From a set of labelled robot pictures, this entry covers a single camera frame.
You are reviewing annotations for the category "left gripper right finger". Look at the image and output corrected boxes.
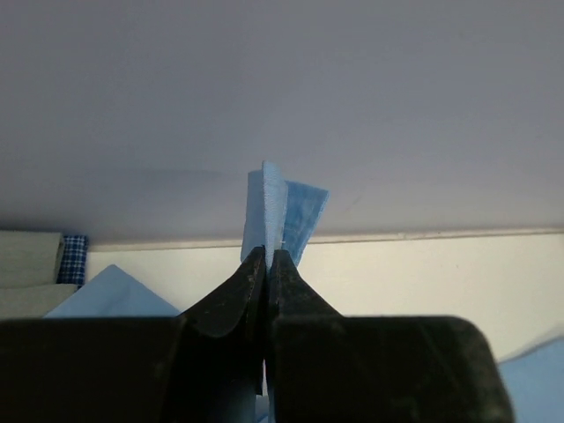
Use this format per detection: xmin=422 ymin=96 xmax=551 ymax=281
xmin=266 ymin=250 xmax=514 ymax=422

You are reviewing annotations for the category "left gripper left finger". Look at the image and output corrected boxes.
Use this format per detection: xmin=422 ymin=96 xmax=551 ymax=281
xmin=1 ymin=247 xmax=266 ymax=422

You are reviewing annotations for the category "blue long sleeve shirt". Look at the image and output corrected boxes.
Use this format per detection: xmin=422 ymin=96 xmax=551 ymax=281
xmin=47 ymin=162 xmax=563 ymax=422

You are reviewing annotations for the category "folded blue checkered shirt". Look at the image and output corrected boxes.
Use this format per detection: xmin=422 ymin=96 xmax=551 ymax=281
xmin=56 ymin=235 xmax=89 ymax=286

